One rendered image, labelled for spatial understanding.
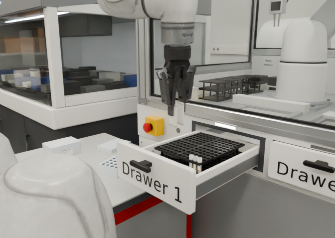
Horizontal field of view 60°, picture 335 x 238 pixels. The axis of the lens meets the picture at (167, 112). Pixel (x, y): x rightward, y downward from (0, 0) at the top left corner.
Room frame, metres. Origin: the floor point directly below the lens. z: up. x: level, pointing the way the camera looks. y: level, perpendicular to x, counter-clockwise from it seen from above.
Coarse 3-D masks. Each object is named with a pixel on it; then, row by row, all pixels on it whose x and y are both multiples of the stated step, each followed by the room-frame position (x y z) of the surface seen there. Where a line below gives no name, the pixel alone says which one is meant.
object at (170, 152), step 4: (156, 148) 0.83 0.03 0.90; (160, 148) 0.83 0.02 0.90; (164, 148) 0.82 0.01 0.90; (164, 152) 0.80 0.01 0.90; (168, 152) 0.79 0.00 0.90; (172, 152) 0.80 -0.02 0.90; (176, 152) 0.79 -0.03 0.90; (176, 156) 0.76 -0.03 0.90; (180, 156) 0.76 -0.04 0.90; (184, 156) 0.76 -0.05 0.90; (184, 160) 0.74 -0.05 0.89; (188, 160) 0.73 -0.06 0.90; (192, 160) 0.73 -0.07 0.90; (196, 164) 0.71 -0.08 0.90; (200, 164) 0.71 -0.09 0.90
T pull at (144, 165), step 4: (132, 160) 0.70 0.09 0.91; (144, 160) 0.70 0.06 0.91; (132, 164) 0.69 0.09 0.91; (136, 164) 0.68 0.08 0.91; (140, 164) 0.67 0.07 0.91; (144, 164) 0.68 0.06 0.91; (148, 164) 0.68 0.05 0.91; (140, 168) 0.67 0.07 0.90; (144, 168) 0.66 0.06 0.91; (148, 168) 0.65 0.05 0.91; (148, 172) 0.65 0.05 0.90
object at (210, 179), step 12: (192, 132) 1.00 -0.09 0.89; (204, 132) 1.02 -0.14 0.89; (156, 144) 0.87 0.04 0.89; (252, 144) 0.88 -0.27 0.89; (240, 156) 0.77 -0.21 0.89; (252, 156) 0.82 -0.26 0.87; (216, 168) 0.69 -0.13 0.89; (228, 168) 0.73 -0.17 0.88; (240, 168) 0.77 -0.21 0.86; (204, 180) 0.66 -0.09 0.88; (216, 180) 0.69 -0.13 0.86; (228, 180) 0.73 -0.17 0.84; (204, 192) 0.66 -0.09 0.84
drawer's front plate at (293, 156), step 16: (272, 144) 0.80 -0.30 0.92; (288, 144) 0.78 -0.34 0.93; (272, 160) 0.80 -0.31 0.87; (288, 160) 0.76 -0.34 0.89; (304, 160) 0.73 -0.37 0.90; (320, 160) 0.70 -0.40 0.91; (272, 176) 0.79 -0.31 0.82; (288, 176) 0.76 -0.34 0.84; (320, 176) 0.70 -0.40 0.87; (320, 192) 0.70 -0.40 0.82
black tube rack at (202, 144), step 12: (168, 144) 0.86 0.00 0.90; (180, 144) 0.86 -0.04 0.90; (192, 144) 0.86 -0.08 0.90; (204, 144) 0.86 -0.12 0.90; (216, 144) 0.87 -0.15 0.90; (228, 144) 0.86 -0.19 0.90; (240, 144) 0.87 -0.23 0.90; (168, 156) 0.83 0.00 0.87; (204, 156) 0.76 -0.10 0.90; (216, 156) 0.76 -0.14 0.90; (228, 156) 0.83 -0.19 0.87; (204, 168) 0.74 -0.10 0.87
